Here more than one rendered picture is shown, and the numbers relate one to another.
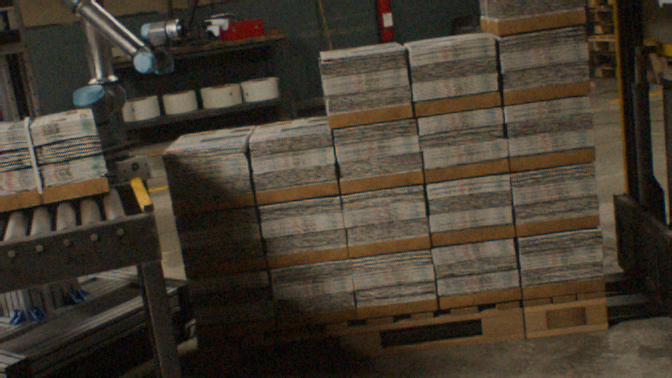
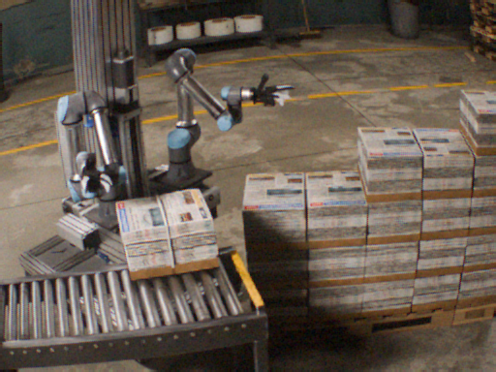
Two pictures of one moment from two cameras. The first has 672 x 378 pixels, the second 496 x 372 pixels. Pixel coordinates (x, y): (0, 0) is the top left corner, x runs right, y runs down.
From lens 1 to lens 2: 111 cm
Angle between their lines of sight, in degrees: 13
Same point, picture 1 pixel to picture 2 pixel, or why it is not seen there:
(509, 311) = (448, 312)
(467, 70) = (456, 173)
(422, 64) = (431, 167)
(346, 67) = (384, 163)
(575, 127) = not seen: outside the picture
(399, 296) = (389, 305)
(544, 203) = (480, 254)
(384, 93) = (406, 182)
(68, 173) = (192, 255)
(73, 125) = (198, 224)
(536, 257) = (469, 283)
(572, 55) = not seen: outside the picture
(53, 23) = not seen: outside the picture
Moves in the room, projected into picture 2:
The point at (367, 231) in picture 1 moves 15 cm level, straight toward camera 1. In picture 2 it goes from (379, 268) to (382, 284)
